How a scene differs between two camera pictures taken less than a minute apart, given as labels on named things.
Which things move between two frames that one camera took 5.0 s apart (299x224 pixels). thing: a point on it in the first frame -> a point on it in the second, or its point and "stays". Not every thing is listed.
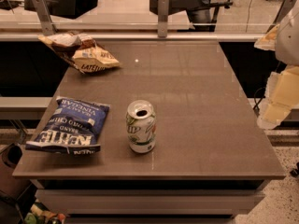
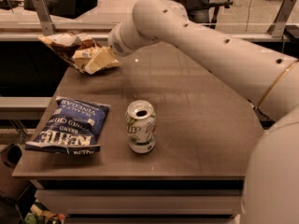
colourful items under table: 40,214 stays
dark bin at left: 10,186 stays
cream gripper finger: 268,41 -> 122,38
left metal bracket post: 48,26 stays
